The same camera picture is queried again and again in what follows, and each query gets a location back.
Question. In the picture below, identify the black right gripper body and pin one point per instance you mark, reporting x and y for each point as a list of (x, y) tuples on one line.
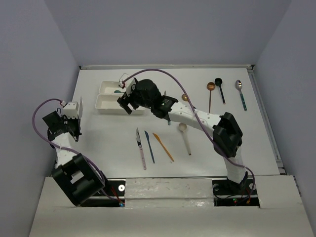
[(136, 98)]

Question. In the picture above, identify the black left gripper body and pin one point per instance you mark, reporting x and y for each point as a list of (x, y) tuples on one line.
[(73, 124)]

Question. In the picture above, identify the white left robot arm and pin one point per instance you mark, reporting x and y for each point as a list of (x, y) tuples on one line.
[(75, 174)]

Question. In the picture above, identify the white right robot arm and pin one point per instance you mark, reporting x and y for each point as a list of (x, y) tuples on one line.
[(222, 129)]

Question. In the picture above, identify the white near tray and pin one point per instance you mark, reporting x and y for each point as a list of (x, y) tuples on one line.
[(107, 104)]

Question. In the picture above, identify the blue plastic knife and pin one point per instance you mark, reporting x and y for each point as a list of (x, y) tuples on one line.
[(149, 145)]

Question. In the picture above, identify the orange plastic knife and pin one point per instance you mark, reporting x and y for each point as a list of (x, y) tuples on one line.
[(163, 146)]

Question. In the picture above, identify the beige plastic spoon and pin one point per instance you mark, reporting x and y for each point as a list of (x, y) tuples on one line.
[(183, 129)]

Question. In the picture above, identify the copper spoon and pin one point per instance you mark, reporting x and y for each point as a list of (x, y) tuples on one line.
[(210, 87)]

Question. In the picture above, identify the black spoon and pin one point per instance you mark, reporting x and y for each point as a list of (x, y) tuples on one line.
[(218, 83)]

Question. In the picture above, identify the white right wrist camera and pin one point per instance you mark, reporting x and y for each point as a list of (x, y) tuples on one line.
[(124, 82)]

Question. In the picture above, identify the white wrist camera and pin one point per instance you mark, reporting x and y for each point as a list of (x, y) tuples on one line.
[(124, 82), (73, 110)]

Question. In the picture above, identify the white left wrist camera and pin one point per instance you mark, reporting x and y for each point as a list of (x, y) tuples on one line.
[(73, 110)]

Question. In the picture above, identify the gold spoon green handle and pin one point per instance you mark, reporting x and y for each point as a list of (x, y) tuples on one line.
[(184, 97)]

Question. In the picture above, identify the steel knife pink handle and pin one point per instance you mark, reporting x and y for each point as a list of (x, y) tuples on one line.
[(140, 148)]

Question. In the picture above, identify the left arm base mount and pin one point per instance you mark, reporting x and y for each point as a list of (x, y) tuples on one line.
[(113, 195)]

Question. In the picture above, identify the silver spoon teal handle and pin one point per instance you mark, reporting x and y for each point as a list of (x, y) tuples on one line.
[(238, 86)]

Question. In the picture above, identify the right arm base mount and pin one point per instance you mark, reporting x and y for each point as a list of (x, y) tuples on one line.
[(226, 194)]

